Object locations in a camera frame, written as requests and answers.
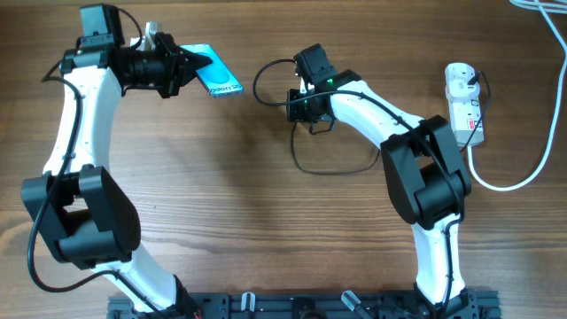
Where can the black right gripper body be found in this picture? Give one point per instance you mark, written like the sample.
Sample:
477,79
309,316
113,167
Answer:
299,107

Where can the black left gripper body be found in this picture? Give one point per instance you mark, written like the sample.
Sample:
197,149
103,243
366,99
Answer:
159,67

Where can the blue Galaxy smartphone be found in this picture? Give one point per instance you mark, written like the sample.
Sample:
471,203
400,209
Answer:
216,77

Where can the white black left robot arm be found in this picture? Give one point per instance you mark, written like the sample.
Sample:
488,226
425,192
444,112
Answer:
77,209

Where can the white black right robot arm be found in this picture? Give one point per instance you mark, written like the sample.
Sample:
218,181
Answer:
423,167

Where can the white charger plug adapter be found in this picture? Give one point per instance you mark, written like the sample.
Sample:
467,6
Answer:
458,90

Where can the white power strip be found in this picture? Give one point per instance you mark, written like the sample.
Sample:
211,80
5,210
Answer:
465,117

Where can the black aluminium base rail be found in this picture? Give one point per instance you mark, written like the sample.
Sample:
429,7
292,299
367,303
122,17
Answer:
391,304

